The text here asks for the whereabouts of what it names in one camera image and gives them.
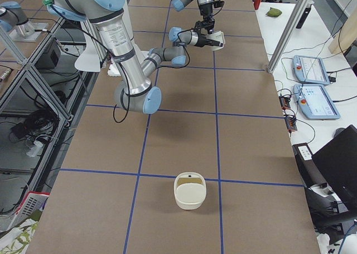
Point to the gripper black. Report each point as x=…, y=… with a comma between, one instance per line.
x=206, y=12
x=203, y=39

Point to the white HOME mug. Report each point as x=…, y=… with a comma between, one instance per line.
x=218, y=40

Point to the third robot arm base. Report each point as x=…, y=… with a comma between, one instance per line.
x=15, y=21

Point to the green bean bag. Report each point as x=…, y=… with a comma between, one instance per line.
x=273, y=12

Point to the orange black connector box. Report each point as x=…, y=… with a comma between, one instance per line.
x=285, y=102

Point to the upper teach pendant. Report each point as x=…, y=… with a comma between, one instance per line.
x=310, y=70

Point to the teach pendant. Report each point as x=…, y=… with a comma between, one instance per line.
x=310, y=70
x=314, y=102

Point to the lower teach pendant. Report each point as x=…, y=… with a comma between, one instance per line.
x=314, y=102

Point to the wooden board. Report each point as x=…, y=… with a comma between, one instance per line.
x=345, y=37

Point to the cream plastic basket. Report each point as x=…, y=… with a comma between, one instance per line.
x=189, y=190

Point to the white plastic crate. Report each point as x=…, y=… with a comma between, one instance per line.
x=32, y=202

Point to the aluminium frame post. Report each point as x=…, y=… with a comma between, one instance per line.
x=286, y=34

